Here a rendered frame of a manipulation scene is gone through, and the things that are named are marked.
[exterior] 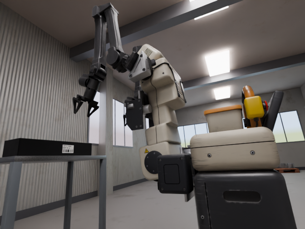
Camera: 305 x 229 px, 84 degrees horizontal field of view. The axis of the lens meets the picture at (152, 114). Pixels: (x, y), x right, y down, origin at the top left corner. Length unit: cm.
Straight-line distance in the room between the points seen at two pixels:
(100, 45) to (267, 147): 90
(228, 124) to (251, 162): 22
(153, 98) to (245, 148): 52
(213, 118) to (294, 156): 856
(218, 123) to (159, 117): 30
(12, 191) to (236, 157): 105
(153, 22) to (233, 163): 323
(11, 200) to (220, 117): 107
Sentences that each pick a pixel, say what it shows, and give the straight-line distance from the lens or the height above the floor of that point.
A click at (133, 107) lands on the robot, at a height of 101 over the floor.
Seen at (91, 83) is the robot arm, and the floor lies 114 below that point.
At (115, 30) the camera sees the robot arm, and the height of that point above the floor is 142.
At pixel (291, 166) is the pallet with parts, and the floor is 21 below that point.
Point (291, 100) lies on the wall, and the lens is 962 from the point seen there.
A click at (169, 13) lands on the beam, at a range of 354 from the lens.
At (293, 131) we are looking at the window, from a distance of 932.
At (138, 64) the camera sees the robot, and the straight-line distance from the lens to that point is 82.
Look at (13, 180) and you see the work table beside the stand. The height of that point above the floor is 68.
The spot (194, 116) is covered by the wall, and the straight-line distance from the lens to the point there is 931.
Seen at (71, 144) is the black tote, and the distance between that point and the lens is 149.
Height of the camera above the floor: 73
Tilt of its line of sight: 15 degrees up
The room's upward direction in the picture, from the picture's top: 4 degrees counter-clockwise
